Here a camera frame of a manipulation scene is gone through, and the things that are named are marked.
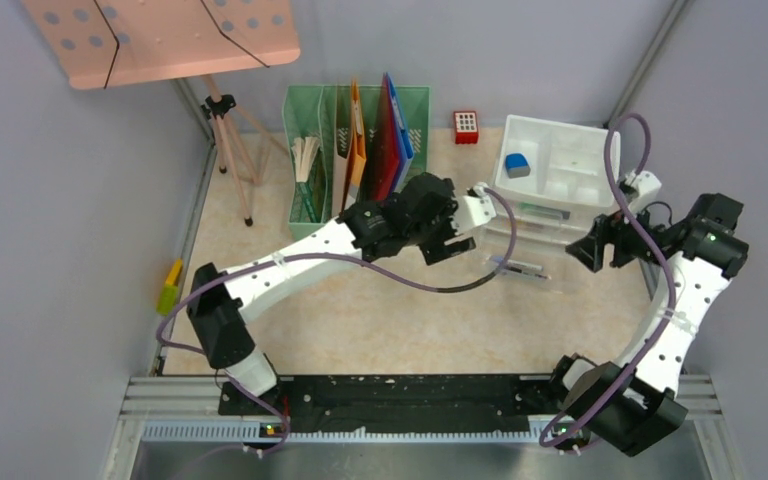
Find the green children's book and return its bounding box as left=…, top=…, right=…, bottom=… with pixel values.
left=290, top=136, right=322, bottom=223

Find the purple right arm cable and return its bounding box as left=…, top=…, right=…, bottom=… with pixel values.
left=537, top=112, right=679, bottom=455

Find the pink lamp stand pole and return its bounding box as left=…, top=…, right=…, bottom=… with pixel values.
left=200, top=74, right=289, bottom=227

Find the red small box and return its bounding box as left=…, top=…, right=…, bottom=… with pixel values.
left=453, top=110, right=480, bottom=145

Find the orange file folder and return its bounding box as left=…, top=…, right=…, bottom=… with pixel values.
left=343, top=78, right=367, bottom=210

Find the pink perforated lamp panel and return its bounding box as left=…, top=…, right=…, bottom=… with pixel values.
left=22, top=0, right=301, bottom=90

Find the clear plastic drawer unit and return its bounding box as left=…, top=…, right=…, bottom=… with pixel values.
left=477, top=115, right=620, bottom=293

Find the green file rack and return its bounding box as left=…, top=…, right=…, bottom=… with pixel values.
left=282, top=85, right=432, bottom=240

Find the red translucent file folder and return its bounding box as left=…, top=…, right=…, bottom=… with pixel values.
left=367, top=72, right=402, bottom=201

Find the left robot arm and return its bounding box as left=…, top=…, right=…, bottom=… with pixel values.
left=184, top=173, right=496, bottom=414

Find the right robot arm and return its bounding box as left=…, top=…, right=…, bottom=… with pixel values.
left=539, top=193, right=749, bottom=457

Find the blue eraser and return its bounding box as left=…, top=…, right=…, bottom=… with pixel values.
left=503, top=152, right=532, bottom=179

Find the black lamp clamp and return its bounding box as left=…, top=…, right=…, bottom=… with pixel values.
left=201, top=94, right=236, bottom=119

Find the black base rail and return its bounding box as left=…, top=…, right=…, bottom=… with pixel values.
left=218, top=374, right=559, bottom=439

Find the yellow green clamp tool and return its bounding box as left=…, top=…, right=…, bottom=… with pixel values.
left=156, top=258, right=183, bottom=316

